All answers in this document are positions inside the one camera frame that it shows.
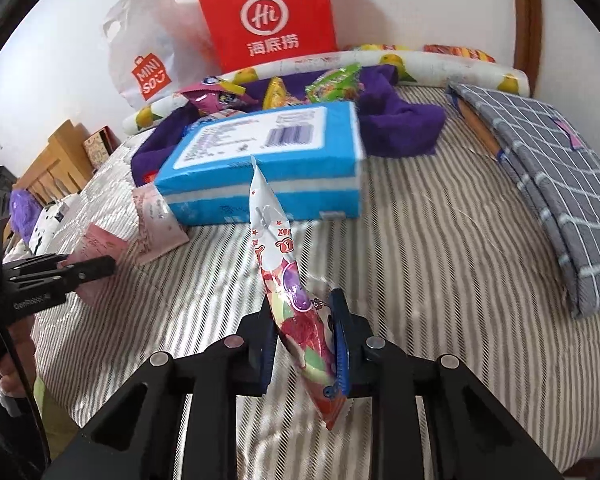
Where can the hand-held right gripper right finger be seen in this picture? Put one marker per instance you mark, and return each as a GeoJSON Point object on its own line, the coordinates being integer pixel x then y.
{"type": "Point", "coordinates": [337, 332]}

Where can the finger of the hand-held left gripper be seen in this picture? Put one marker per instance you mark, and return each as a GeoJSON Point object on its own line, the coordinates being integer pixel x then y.
{"type": "Point", "coordinates": [87, 270]}
{"type": "Point", "coordinates": [35, 263]}

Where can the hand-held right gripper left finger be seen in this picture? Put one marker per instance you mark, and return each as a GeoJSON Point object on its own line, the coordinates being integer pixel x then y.
{"type": "Point", "coordinates": [268, 355]}

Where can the pink snack packet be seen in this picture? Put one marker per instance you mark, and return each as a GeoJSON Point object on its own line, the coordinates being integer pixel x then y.
{"type": "Point", "coordinates": [157, 230]}
{"type": "Point", "coordinates": [102, 245]}

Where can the colourful fruit jelly packet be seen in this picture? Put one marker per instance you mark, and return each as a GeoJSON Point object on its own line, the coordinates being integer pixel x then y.
{"type": "Point", "coordinates": [290, 280]}

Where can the red white snack packet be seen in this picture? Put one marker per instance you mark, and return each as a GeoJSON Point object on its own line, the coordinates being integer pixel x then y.
{"type": "Point", "coordinates": [150, 177]}

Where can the person's left hand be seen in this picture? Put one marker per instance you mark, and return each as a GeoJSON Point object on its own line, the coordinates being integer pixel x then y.
{"type": "Point", "coordinates": [19, 380]}

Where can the purple plush toy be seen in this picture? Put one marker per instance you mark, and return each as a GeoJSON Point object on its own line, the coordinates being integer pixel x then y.
{"type": "Point", "coordinates": [22, 210]}

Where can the white black patterned pillow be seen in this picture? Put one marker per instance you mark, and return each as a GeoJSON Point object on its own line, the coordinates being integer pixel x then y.
{"type": "Point", "coordinates": [55, 220]}

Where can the wooden headboard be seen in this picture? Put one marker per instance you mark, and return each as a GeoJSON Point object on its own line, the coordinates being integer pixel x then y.
{"type": "Point", "coordinates": [60, 160]}

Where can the striped bed sheet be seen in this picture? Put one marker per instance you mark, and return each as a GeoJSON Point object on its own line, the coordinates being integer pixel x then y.
{"type": "Point", "coordinates": [430, 285]}

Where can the patterned cardboard box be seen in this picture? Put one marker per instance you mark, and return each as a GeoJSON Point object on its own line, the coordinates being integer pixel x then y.
{"type": "Point", "coordinates": [100, 145]}

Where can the green cloth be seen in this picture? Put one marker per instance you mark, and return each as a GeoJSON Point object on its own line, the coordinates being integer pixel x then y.
{"type": "Point", "coordinates": [55, 410]}

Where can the blue tissue pack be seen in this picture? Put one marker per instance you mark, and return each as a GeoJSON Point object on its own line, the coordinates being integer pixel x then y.
{"type": "Point", "coordinates": [260, 160]}

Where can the purple snack packet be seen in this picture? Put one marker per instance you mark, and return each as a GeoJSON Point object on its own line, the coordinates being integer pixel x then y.
{"type": "Point", "coordinates": [215, 102]}

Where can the purple towel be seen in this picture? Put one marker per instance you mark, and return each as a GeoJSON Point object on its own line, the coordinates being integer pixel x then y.
{"type": "Point", "coordinates": [405, 125]}

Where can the blue yellow snack packet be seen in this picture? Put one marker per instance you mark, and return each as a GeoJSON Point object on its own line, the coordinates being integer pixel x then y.
{"type": "Point", "coordinates": [225, 85]}

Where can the white plastic shopping bag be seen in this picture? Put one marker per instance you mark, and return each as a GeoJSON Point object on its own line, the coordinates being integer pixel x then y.
{"type": "Point", "coordinates": [145, 30]}

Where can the green snack packet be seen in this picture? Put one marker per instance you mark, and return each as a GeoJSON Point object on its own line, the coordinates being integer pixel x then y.
{"type": "Point", "coordinates": [335, 85]}

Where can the small yellow snack packet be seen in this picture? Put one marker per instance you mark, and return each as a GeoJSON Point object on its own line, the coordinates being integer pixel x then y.
{"type": "Point", "coordinates": [276, 92]}

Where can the red paper bag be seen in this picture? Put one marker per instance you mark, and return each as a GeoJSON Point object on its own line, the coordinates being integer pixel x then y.
{"type": "Point", "coordinates": [220, 35]}

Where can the grey plaid cloth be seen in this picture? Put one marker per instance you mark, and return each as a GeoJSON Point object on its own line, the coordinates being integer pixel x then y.
{"type": "Point", "coordinates": [555, 160]}

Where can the duck print paper roll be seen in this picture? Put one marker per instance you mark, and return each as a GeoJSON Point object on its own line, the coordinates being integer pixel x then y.
{"type": "Point", "coordinates": [480, 72]}

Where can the red snack bag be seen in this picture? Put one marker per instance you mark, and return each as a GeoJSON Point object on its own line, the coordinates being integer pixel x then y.
{"type": "Point", "coordinates": [460, 53]}

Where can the brown wooden frame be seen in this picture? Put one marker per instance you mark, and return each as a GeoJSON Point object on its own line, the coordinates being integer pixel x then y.
{"type": "Point", "coordinates": [525, 10]}

